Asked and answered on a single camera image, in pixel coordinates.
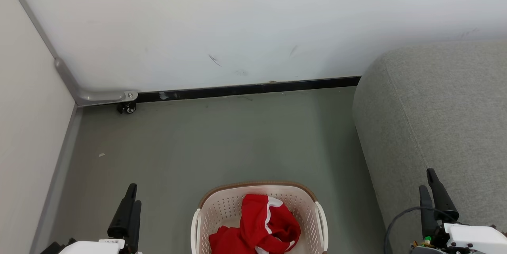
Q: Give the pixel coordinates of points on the black caster wheel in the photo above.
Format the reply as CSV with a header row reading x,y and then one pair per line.
x,y
128,107

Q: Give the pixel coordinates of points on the grey fabric sofa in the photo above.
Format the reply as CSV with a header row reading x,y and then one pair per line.
x,y
435,119

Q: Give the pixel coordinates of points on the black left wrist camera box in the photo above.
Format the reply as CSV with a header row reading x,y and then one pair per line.
x,y
53,248

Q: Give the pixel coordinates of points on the red garment with white trim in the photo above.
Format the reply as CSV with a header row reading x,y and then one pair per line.
x,y
257,218

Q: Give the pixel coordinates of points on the grey metal partition frame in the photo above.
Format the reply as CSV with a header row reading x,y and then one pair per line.
x,y
95,96

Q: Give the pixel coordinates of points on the black wall baseboard strip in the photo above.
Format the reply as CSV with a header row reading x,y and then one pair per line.
x,y
237,89

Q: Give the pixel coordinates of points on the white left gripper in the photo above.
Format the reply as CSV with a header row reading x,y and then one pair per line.
x,y
95,247

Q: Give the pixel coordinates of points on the plain red garment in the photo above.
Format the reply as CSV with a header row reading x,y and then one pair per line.
x,y
223,240

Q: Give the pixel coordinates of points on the white perforated laundry basket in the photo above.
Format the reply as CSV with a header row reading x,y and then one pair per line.
x,y
225,206

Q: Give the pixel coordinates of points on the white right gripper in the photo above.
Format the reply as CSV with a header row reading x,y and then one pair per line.
x,y
475,240

